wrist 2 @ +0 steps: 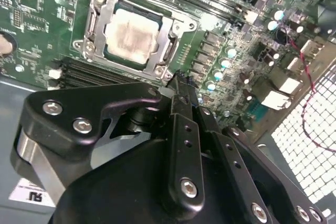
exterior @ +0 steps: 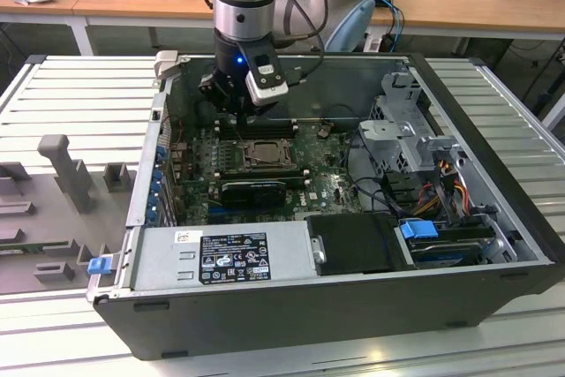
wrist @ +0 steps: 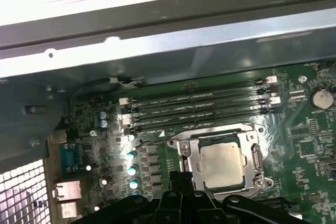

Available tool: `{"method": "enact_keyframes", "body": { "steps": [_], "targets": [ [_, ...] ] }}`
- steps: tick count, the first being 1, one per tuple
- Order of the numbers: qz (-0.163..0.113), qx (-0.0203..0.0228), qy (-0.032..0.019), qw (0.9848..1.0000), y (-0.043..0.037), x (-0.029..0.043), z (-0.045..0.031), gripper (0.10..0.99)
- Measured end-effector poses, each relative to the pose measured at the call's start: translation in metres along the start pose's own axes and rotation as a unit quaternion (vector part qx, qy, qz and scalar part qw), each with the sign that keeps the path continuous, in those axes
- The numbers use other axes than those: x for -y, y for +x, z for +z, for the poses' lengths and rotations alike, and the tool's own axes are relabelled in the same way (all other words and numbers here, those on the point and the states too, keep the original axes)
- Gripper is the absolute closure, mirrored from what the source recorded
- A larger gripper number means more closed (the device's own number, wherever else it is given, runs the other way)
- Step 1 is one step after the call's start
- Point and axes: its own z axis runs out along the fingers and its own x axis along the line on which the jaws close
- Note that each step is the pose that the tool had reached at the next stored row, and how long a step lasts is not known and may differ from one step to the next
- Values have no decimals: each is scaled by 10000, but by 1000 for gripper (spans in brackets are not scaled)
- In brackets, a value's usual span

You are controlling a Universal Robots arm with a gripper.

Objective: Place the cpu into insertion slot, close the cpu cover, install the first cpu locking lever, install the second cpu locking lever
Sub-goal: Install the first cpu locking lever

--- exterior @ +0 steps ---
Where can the silver metal drive cage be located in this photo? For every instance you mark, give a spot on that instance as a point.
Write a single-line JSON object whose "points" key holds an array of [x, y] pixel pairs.
{"points": [[388, 138]]}

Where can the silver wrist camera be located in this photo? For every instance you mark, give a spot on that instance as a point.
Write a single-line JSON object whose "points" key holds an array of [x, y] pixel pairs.
{"points": [[265, 81]]}

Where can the black grey PC case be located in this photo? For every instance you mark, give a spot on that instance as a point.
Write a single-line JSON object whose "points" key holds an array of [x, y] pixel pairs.
{"points": [[265, 319]]}

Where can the metal CPU socket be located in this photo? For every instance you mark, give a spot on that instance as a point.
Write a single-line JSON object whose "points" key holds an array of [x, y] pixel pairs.
{"points": [[267, 168]]}

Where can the wooden desk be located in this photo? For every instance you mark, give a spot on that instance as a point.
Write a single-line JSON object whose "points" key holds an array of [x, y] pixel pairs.
{"points": [[132, 2]]}

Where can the round coin battery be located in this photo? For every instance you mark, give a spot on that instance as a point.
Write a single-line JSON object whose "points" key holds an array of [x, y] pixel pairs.
{"points": [[324, 131]]}

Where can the black plastic shroud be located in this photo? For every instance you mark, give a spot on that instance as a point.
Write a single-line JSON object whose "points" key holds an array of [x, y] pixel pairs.
{"points": [[353, 244]]}

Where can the grey power supply box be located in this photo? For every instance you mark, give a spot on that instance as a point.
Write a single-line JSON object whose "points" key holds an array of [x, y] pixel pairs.
{"points": [[154, 258]]}

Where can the white barcode sticker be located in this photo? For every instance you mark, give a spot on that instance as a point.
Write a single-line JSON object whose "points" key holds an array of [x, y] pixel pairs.
{"points": [[312, 196]]}

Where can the blue expansion slot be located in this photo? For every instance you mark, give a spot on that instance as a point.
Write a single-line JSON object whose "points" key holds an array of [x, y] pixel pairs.
{"points": [[215, 209]]}

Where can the silver topped CPU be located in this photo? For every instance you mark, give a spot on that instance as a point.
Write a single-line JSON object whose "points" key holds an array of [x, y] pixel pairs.
{"points": [[269, 151]]}

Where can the blue case latch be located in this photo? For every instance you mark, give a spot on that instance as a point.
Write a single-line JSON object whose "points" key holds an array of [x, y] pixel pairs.
{"points": [[99, 266]]}

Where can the hard disk in blue carrier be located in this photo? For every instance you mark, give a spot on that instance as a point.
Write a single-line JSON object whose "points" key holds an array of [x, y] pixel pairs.
{"points": [[417, 230]]}

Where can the black RAM slot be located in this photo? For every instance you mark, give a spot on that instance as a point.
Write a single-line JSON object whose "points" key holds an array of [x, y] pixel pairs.
{"points": [[278, 122], [278, 125], [278, 134], [278, 130]]}

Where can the green motherboard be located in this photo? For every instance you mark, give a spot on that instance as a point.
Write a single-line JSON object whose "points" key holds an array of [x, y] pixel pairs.
{"points": [[318, 174]]}

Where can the black graphics card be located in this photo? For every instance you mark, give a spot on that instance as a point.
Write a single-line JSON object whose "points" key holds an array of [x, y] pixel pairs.
{"points": [[251, 193]]}

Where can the green RAM stick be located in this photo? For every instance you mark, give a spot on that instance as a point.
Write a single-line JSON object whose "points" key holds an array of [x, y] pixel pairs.
{"points": [[22, 248]]}

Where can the grey parts rack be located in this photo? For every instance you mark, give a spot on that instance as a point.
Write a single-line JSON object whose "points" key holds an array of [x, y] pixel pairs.
{"points": [[44, 218]]}

